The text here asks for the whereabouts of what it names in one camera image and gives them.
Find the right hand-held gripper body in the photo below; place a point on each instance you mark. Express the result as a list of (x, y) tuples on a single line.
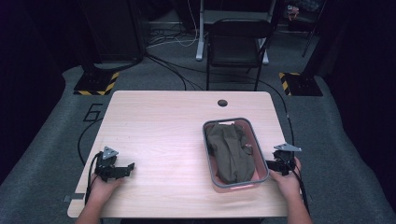
[(285, 161)]

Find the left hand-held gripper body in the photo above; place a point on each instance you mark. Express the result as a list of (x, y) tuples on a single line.
[(106, 165)]

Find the pink basket with grey rim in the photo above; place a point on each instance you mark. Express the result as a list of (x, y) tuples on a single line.
[(261, 161)]

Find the olive green cloth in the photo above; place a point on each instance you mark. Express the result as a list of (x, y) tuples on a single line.
[(230, 152)]

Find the person's left hand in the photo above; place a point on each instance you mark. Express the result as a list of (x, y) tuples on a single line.
[(102, 188)]

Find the person's right hand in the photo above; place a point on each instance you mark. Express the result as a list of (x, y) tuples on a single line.
[(288, 183)]

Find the grey tape strip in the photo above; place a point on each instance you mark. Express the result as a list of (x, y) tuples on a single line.
[(74, 197)]

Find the black stand base hazard tape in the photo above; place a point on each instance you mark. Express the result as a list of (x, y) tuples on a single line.
[(96, 84), (303, 84)]

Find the black stand pole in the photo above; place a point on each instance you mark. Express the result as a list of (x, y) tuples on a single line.
[(88, 46), (320, 40)]

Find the black folding chair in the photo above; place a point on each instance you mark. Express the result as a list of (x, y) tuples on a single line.
[(238, 43)]

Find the black cabinet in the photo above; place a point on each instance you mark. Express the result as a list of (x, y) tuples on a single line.
[(115, 28)]

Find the white desk frame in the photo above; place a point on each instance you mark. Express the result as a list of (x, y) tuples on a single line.
[(200, 37)]

